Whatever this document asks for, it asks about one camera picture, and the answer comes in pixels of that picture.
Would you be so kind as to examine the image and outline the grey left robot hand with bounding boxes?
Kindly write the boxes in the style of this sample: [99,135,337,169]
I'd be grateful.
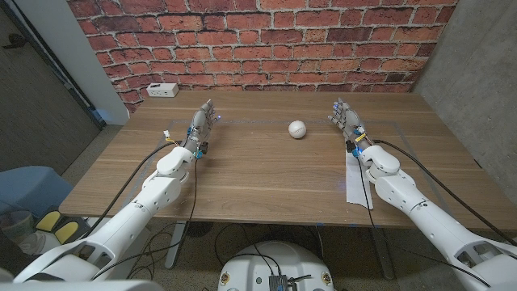
[183,99,221,157]

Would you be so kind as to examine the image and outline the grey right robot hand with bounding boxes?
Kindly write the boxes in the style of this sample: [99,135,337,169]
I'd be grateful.
[327,98,375,153]

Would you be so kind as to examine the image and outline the white receipt paper strip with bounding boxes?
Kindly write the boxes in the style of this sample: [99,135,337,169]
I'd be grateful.
[345,151,375,210]

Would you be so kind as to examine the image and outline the white power strip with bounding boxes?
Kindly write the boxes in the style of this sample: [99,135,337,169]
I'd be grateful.
[145,82,180,99]

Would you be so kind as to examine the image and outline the white baseball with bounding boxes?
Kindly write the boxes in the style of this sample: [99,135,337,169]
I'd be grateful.
[288,120,308,140]

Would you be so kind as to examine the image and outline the red brick printed backdrop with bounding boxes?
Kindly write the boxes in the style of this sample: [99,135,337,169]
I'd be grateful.
[66,0,460,114]

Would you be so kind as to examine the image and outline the grey metal table leg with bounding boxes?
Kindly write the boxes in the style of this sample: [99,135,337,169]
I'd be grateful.
[164,221,187,270]
[370,227,396,280]

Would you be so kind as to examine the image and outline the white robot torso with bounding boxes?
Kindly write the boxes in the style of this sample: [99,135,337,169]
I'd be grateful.
[217,241,335,291]

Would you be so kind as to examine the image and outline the yellow pad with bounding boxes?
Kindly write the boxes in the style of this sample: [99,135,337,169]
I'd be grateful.
[35,209,62,232]
[54,221,80,245]

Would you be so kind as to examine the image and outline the small grey torso box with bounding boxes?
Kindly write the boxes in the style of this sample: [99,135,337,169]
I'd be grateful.
[268,274,288,291]

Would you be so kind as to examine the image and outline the blue upholstered seat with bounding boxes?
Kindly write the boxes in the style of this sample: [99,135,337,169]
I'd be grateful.
[0,165,74,219]

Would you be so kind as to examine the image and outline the pale plastic bucket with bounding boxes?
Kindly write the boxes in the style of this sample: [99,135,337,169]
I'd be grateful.
[0,209,36,244]

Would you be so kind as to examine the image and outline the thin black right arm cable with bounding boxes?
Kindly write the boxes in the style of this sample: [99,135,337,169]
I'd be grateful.
[355,156,492,289]

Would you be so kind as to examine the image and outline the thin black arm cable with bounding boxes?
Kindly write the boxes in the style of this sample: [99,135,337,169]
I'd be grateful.
[90,156,199,281]
[355,156,492,289]

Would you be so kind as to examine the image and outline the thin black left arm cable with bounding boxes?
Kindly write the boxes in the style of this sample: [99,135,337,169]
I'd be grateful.
[90,156,199,281]

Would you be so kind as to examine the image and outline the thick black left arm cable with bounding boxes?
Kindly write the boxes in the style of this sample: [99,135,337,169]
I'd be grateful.
[82,140,183,240]

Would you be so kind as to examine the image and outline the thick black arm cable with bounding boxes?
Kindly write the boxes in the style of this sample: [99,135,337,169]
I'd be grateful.
[372,138,517,247]
[82,140,183,240]

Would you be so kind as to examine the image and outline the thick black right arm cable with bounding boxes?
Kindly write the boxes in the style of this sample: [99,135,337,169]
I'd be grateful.
[372,138,517,247]

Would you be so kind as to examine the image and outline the black floor cable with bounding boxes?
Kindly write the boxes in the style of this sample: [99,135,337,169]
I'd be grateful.
[212,222,284,278]

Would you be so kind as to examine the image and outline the black door handle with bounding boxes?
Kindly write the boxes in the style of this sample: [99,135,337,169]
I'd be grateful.
[2,32,27,50]

